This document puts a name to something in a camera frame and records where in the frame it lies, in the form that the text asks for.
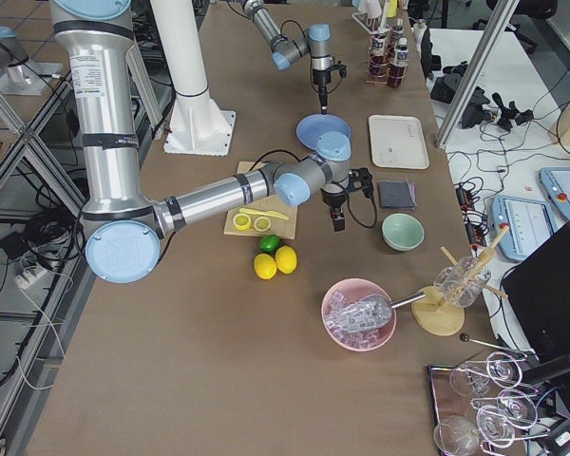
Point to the pink ice bowl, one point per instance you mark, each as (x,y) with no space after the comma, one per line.
(341,295)

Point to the grey folded cloth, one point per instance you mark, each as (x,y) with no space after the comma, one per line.
(397,194)

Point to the steel ice scoop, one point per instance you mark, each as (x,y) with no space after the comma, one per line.
(373,312)

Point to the lower lemon half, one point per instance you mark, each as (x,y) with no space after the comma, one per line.
(242,221)

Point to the tea bottle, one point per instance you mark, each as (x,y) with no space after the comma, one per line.
(398,28)
(377,61)
(398,63)

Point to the copper wire bottle rack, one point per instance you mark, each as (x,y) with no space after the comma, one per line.
(387,58)

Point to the blue round plate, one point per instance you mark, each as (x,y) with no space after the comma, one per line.
(310,128)

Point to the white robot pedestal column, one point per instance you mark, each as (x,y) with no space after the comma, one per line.
(181,45)

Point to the yellow plastic knife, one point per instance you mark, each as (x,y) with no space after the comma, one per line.
(268,213)

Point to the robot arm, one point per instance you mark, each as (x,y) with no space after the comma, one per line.
(314,41)
(124,228)

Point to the whole lemon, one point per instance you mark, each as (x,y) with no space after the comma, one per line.
(265,266)
(286,259)

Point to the wine glass rack tray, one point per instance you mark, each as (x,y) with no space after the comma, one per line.
(485,406)

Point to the blue teach pendant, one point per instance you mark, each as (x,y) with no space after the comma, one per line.
(531,223)

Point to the lower whole lemon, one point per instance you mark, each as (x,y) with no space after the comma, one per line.
(265,266)

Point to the green lime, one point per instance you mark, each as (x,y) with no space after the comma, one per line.
(269,244)

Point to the back left tea bottle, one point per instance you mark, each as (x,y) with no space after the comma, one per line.
(398,28)

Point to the wooden cup stand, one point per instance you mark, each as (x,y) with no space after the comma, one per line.
(437,316)

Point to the back right tea bottle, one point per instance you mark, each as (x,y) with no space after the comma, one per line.
(377,61)

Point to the mint green bowl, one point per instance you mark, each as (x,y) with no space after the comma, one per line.
(402,232)

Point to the upper lemon slice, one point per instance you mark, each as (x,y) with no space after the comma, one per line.
(262,224)

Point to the glass mug on stand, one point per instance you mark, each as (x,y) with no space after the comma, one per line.
(462,283)

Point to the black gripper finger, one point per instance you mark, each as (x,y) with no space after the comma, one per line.
(323,100)
(338,221)

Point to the wooden cutting board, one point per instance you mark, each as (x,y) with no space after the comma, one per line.
(280,227)

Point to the cream rabbit tray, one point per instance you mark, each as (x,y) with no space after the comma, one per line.
(397,142)

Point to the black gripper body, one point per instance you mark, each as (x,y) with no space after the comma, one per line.
(321,79)
(332,197)

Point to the front tea bottle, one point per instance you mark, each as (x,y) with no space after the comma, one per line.
(398,63)

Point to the black laptop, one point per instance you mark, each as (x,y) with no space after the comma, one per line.
(539,293)

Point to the upper whole lemon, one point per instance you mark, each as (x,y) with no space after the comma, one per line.
(286,259)

